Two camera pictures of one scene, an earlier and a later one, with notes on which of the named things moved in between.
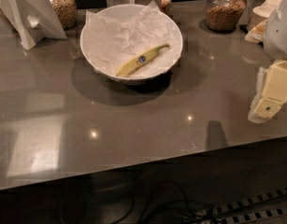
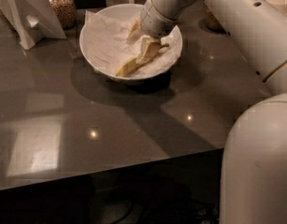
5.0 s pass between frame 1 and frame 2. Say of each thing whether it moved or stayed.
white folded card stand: stayed
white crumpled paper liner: stayed
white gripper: moved
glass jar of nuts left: stayed
